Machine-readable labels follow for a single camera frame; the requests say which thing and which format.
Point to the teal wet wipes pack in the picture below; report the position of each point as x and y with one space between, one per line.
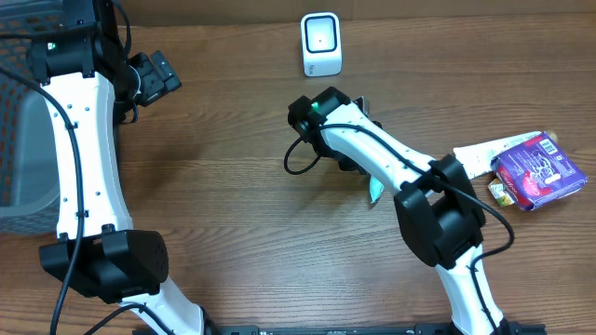
376 189

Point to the grey plastic mesh basket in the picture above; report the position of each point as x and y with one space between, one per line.
37 180

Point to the red purple pad pack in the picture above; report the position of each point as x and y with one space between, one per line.
537 171

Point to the green juice carton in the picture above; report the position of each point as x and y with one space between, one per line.
499 192

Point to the white tube gold cap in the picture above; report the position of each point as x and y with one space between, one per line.
477 158

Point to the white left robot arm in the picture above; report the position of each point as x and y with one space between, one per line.
128 268

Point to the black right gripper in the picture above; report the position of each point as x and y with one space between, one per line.
354 165

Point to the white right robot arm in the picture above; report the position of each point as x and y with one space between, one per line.
439 215

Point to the white barcode scanner box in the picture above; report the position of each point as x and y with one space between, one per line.
321 44

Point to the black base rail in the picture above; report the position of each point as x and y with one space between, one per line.
512 328

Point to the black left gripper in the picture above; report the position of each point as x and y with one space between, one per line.
157 79

